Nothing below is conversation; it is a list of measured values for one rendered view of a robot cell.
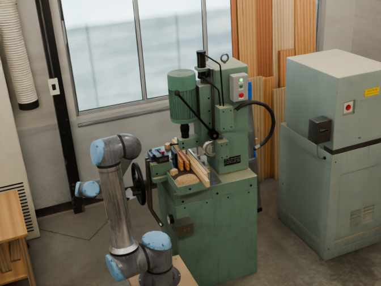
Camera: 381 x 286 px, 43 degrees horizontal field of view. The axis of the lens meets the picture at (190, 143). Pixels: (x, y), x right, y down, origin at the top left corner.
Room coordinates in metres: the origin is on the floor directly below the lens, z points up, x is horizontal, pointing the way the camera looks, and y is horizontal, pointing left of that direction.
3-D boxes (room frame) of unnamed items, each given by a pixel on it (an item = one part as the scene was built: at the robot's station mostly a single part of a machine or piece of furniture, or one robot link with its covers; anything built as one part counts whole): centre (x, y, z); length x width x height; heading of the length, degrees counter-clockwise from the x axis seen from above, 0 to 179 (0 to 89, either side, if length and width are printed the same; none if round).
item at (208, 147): (2.77, -0.13, 1.02); 0.12 x 0.03 x 0.12; 108
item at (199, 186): (2.81, 0.13, 0.87); 0.61 x 0.30 x 0.06; 18
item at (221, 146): (2.76, -0.19, 1.02); 0.09 x 0.07 x 0.12; 18
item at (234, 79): (2.82, -0.32, 1.40); 0.10 x 0.06 x 0.16; 108
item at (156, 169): (2.78, 0.21, 0.92); 0.15 x 0.13 x 0.09; 18
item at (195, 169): (2.81, 0.02, 0.92); 0.67 x 0.02 x 0.04; 18
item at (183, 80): (2.85, 0.03, 1.35); 0.18 x 0.18 x 0.31
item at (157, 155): (2.78, 0.21, 0.99); 0.13 x 0.11 x 0.06; 18
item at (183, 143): (2.85, 0.01, 1.03); 0.14 x 0.07 x 0.09; 108
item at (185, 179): (2.58, 0.03, 0.92); 0.14 x 0.09 x 0.04; 108
